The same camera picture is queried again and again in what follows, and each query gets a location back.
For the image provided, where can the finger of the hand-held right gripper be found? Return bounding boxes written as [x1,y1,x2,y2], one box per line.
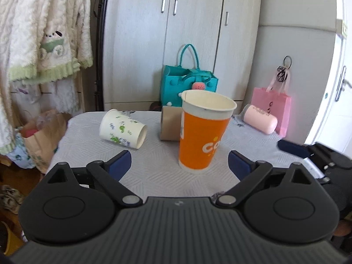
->
[277,140,352,171]

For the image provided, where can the brown paper cup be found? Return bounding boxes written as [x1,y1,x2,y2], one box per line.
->
[159,106,184,142]

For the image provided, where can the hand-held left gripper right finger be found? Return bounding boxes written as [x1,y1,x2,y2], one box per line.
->
[212,150,317,208]

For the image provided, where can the brown paper bag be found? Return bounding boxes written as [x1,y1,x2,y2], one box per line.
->
[20,109,69,174]

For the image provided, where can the white door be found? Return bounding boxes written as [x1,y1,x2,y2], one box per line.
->
[304,0,352,147]

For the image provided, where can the black stand pole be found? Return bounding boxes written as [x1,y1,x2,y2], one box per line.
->
[93,0,112,112]

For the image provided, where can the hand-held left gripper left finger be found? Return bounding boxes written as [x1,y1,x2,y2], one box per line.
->
[45,150,143,208]

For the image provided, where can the teal felt bag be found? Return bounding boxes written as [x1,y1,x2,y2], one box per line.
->
[160,43,219,110]

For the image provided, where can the blue and white bag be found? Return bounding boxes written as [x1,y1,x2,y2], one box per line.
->
[5,132,36,170]

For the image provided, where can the patterned shoes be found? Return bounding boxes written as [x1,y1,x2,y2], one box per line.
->
[0,184,26,215]

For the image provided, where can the silver door handle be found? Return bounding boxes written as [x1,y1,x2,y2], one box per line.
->
[334,66,352,102]

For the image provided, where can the white cup with green print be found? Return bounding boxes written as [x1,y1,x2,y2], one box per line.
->
[99,109,148,150]

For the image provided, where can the white fleece robe green trim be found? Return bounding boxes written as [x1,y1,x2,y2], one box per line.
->
[0,0,94,156]

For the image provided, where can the grey wardrobe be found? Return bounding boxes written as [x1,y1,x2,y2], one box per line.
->
[102,0,262,112]

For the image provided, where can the pink bottle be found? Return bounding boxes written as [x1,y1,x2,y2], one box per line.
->
[242,104,278,135]

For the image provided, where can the black key ring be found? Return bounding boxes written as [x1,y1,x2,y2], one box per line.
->
[276,56,292,83]

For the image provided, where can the grey tablecloth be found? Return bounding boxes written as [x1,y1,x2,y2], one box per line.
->
[45,110,325,199]

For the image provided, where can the orange paper cup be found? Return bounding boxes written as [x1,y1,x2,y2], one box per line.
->
[178,89,238,174]

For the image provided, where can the pink paper bag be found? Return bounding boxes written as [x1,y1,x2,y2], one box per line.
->
[252,70,292,138]

